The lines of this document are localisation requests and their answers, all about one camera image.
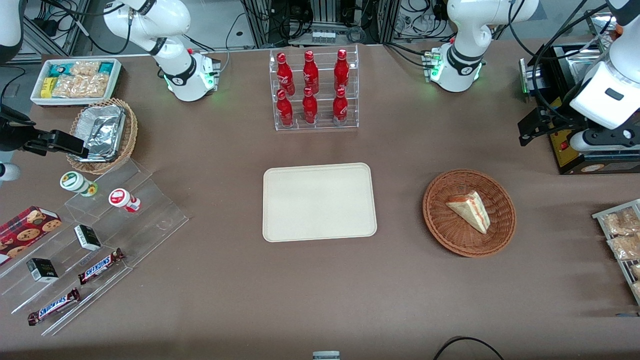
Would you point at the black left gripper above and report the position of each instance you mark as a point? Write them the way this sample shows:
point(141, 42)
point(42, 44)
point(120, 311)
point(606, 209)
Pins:
point(554, 120)

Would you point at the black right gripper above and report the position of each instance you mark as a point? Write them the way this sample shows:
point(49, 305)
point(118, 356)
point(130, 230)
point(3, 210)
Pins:
point(11, 134)

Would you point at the triangular sandwich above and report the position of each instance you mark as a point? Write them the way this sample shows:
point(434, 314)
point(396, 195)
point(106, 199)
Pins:
point(470, 210)

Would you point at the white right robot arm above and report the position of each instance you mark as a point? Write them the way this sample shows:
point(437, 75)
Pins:
point(175, 20)

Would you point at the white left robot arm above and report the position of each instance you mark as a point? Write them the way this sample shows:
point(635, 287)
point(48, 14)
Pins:
point(465, 30)

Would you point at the silver foil tray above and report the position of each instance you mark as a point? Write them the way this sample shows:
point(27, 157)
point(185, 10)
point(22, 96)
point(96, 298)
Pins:
point(100, 130)

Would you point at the light oval wicker basket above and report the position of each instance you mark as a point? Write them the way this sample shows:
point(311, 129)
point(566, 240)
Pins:
point(131, 132)

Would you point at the brown round wicker basket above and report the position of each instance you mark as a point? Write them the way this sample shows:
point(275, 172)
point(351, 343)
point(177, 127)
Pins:
point(450, 235)

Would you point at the beige plastic tray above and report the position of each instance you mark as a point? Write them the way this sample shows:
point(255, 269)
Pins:
point(320, 202)

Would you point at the green lid yogurt cup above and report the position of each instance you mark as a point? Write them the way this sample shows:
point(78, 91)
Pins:
point(74, 181)

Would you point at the black food warmer machine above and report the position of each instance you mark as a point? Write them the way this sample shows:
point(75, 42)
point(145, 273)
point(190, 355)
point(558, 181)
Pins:
point(570, 155)

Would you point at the clear rice cracker packet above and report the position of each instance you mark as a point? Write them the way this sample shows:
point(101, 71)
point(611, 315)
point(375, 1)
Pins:
point(82, 86)

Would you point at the yellow snack packet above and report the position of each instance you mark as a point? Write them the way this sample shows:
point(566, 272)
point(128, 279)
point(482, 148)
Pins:
point(47, 87)

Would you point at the white rectangular snack bin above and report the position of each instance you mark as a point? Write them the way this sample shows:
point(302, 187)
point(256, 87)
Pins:
point(37, 90)

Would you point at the red lid yogurt cup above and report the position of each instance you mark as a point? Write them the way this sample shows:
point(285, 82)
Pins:
point(120, 198)

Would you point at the teal snack packet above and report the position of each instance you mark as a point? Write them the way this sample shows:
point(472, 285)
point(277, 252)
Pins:
point(57, 69)

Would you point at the steel warmer pan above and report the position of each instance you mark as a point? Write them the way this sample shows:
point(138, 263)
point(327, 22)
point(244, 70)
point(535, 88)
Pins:
point(587, 57)

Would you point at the small black carton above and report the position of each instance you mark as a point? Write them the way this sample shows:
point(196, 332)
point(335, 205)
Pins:
point(42, 270)
point(87, 237)

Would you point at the red cookie box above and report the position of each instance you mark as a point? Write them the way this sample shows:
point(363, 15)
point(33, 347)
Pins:
point(25, 230)

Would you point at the clear acrylic step shelf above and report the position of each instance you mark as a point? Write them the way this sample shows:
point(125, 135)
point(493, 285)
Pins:
point(150, 220)

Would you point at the snickers chocolate bar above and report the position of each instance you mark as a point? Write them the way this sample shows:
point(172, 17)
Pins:
point(52, 306)
point(100, 266)

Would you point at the clear fried snack packet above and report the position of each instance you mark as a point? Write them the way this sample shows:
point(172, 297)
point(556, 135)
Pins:
point(622, 222)
point(625, 247)

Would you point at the red cola bottle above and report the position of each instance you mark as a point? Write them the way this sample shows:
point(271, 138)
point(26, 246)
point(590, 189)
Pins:
point(340, 107)
point(310, 107)
point(341, 70)
point(285, 75)
point(285, 110)
point(310, 72)

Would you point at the clear acrylic bottle rack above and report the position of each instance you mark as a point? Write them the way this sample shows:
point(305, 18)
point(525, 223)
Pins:
point(322, 127)

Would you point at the white power strip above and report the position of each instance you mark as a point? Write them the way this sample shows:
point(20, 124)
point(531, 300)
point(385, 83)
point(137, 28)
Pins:
point(322, 36)

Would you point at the small grey device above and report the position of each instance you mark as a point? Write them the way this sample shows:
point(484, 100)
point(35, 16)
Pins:
point(326, 356)

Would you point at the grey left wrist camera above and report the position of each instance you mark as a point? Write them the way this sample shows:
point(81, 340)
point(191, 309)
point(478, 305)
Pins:
point(584, 142)

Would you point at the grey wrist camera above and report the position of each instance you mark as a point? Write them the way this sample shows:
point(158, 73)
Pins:
point(7, 172)
point(584, 142)

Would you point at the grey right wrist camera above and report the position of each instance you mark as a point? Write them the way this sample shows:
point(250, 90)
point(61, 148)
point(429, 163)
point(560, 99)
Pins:
point(7, 172)

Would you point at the aluminium equipment frame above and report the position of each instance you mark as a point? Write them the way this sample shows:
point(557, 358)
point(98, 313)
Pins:
point(325, 12)

